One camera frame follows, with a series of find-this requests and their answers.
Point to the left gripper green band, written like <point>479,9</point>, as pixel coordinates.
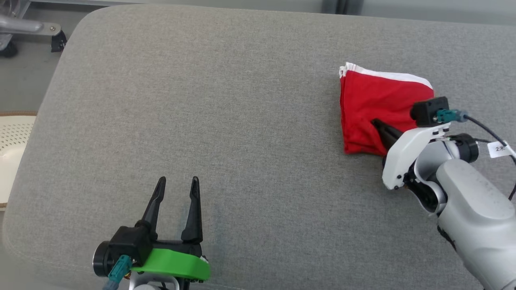
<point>177,264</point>

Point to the grey partition joint post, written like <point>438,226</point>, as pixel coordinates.
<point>342,6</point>

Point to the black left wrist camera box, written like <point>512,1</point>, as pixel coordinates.
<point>129,243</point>

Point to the red basketball jersey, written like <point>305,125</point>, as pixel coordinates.
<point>375,100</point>

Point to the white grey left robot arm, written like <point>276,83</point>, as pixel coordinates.
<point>149,284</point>

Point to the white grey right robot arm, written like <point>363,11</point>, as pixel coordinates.
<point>471,201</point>

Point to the grey metal foot with casters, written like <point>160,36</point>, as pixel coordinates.
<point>24,26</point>

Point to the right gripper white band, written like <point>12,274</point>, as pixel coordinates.
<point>403,153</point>

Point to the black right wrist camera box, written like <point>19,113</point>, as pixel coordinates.
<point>427,110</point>

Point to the pale grey partition panel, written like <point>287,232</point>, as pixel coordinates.
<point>443,8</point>

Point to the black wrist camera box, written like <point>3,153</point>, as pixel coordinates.
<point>129,243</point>
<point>427,110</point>

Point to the white perforated laundry basket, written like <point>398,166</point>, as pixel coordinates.
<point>12,137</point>

